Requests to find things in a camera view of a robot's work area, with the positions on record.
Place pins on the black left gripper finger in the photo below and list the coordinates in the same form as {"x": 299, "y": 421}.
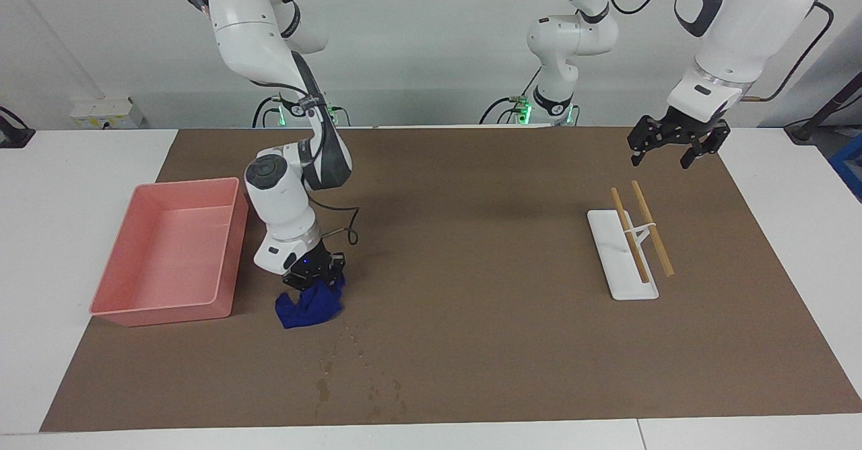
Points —
{"x": 645, "y": 133}
{"x": 714, "y": 141}

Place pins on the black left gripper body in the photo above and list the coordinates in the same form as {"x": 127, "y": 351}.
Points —
{"x": 687, "y": 128}

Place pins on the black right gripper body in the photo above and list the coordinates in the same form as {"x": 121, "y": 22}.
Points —
{"x": 310, "y": 267}

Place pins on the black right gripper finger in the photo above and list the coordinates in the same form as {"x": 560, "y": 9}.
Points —
{"x": 338, "y": 267}
{"x": 291, "y": 280}

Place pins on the blue towel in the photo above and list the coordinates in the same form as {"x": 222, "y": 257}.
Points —
{"x": 310, "y": 308}

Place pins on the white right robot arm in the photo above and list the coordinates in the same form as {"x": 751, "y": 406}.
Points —
{"x": 256, "y": 39}

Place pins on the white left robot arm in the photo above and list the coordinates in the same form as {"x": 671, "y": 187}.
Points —
{"x": 747, "y": 19}

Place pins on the black stand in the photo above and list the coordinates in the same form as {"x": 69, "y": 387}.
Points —
{"x": 821, "y": 113}

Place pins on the brown table mat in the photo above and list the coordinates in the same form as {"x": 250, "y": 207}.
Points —
{"x": 458, "y": 288}

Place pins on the pink plastic bin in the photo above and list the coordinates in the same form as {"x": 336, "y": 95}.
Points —
{"x": 168, "y": 254}

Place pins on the blue box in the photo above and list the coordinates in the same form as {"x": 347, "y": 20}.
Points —
{"x": 850, "y": 164}

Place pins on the white rack with wooden rods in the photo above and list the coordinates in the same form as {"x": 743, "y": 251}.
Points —
{"x": 626, "y": 281}

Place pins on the white wall socket box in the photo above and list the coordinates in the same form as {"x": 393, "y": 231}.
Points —
{"x": 104, "y": 113}

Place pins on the black clamp mount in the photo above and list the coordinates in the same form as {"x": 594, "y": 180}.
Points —
{"x": 13, "y": 133}

